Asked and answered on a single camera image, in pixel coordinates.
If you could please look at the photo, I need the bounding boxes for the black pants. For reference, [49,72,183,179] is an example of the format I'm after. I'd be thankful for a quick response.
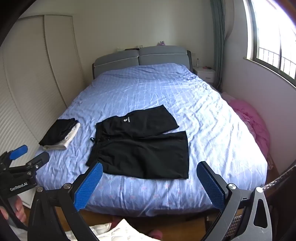
[86,104,189,179]

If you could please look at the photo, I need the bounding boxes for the white nightstand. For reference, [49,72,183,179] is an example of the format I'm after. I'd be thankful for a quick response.
[193,67,216,84]

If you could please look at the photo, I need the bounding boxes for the person's left hand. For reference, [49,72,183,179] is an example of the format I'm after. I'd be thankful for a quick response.
[0,198,27,223]

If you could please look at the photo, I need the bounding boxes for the white louvred wardrobe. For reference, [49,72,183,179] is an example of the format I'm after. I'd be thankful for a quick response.
[0,14,85,207]

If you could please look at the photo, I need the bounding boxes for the bed with blue floral sheet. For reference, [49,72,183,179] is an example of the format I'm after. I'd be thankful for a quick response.
[36,64,269,217]

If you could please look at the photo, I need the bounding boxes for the folded black garment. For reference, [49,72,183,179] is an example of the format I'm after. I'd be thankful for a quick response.
[39,118,77,147]

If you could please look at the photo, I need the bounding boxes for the dark braided cable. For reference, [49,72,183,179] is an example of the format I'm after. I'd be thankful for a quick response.
[264,162,296,189]

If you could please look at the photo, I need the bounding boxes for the white cloth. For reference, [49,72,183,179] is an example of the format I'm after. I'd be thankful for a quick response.
[65,218,149,241]

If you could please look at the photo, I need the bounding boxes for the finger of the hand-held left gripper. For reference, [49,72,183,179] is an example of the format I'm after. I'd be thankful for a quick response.
[26,151,50,173]
[0,145,28,164]

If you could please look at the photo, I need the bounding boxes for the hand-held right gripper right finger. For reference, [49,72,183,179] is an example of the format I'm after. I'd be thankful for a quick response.
[196,161,273,241]

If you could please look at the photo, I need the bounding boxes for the pink blanket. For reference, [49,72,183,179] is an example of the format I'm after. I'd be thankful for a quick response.
[221,93,271,161]

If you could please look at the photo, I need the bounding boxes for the window with green frame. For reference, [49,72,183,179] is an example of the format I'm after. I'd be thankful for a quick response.
[243,0,296,87]

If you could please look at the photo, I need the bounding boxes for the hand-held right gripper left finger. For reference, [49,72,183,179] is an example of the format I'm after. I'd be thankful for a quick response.
[27,162,104,241]

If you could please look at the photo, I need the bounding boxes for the green curtain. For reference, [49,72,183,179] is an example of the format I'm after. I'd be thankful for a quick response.
[210,0,226,91]

